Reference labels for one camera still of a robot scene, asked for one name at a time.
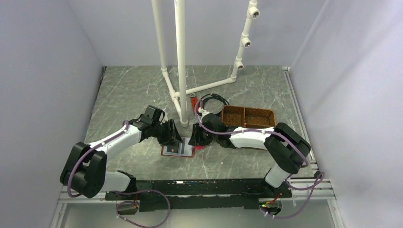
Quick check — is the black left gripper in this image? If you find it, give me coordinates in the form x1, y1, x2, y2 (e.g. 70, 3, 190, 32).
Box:
152, 119, 183, 147

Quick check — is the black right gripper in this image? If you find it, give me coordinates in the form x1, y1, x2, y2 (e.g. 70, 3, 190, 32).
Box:
188, 123, 218, 146

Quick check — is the red card holder wallet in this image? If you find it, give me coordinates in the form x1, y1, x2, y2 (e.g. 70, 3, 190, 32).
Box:
161, 137, 205, 158

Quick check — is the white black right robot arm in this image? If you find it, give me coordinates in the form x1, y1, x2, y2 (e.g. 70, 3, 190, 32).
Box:
189, 112, 311, 197

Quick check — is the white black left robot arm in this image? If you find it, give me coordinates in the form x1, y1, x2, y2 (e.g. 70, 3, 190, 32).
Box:
60, 119, 183, 200

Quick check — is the brown woven divided basket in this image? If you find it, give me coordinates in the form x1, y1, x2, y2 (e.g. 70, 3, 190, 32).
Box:
220, 105, 276, 129

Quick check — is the black coiled cable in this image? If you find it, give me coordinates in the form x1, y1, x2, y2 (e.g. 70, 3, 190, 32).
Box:
200, 93, 230, 114

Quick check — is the red handled adjustable wrench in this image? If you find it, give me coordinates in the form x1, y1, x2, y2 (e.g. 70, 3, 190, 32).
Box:
190, 93, 198, 114

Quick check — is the white PVC pipe frame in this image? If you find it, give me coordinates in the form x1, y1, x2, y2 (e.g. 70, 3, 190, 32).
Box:
151, 0, 260, 127

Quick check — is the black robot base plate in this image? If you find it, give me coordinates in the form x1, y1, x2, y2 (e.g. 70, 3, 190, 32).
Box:
105, 178, 292, 212

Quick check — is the aluminium rail frame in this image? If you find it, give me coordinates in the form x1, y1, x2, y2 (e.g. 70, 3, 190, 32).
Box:
60, 66, 344, 228

